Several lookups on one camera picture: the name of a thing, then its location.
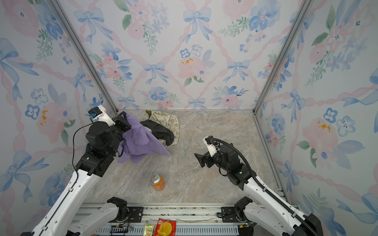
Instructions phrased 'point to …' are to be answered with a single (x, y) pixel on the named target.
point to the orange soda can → (157, 182)
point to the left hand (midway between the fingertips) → (125, 110)
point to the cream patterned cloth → (171, 121)
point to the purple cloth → (137, 142)
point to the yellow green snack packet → (148, 229)
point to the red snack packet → (165, 227)
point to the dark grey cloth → (160, 132)
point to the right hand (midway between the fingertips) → (202, 148)
